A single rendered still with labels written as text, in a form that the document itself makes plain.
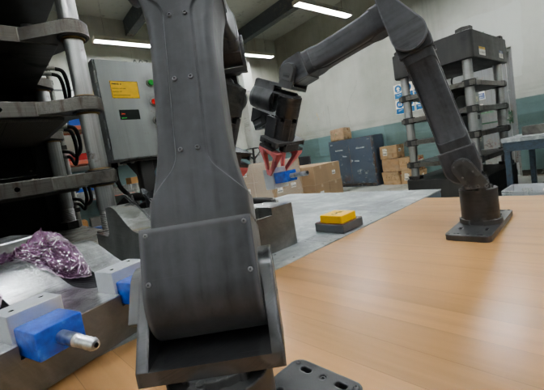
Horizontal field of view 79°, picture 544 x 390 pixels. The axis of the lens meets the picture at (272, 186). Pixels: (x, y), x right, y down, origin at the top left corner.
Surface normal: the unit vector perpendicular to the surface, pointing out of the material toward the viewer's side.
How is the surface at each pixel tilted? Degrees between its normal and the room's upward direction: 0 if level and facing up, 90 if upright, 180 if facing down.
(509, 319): 0
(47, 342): 90
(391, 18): 90
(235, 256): 72
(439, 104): 90
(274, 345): 59
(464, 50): 90
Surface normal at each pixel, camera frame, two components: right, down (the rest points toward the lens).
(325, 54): -0.43, 0.18
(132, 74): 0.67, -0.04
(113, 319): 0.86, -0.09
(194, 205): -0.04, -0.22
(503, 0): -0.76, 0.18
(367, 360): -0.16, -0.98
